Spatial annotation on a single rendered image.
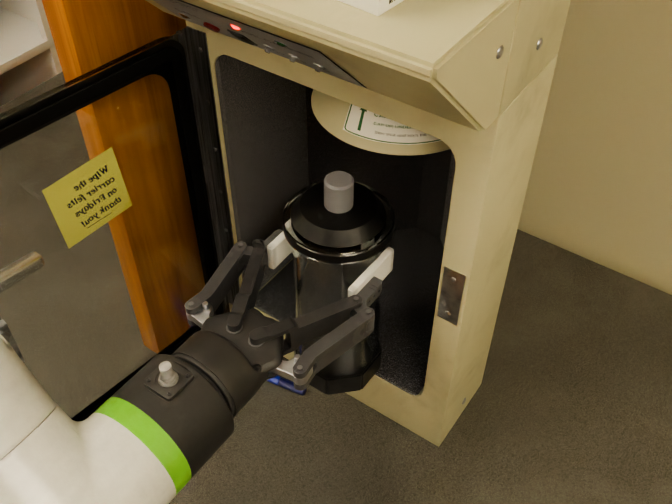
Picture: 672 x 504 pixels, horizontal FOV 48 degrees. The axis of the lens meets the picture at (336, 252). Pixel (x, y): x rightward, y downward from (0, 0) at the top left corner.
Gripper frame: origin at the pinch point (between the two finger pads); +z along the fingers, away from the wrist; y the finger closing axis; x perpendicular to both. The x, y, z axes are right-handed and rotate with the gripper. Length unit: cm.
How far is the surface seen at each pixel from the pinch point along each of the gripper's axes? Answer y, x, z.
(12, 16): 117, 28, 42
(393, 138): -3.3, -12.9, 4.1
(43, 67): 113, 40, 44
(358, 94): -1.2, -18.1, 1.5
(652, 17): -13.9, -10.5, 44.6
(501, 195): -13.7, -10.3, 5.6
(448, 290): -11.9, -0.5, 1.5
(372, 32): -8.7, -30.7, -8.8
